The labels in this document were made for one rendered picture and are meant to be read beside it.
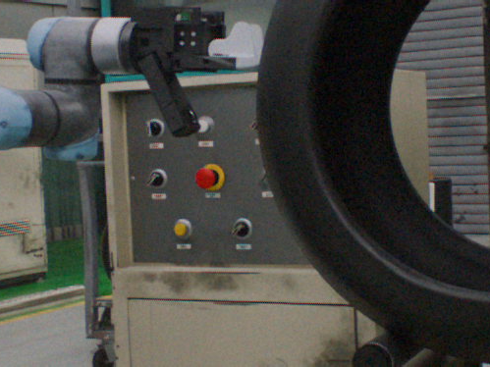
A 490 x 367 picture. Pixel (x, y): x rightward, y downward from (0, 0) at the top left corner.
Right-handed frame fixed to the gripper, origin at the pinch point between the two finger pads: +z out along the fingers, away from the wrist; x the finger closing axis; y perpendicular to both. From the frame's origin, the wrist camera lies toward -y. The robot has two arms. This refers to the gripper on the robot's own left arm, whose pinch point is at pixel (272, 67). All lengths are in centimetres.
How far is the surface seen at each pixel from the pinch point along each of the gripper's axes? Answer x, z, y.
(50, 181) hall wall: 869, -651, -118
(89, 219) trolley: 304, -226, -69
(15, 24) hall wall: 835, -681, 59
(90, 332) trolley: 303, -222, -124
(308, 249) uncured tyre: -9.6, 9.8, -20.8
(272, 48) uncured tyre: -10.8, 4.6, 1.9
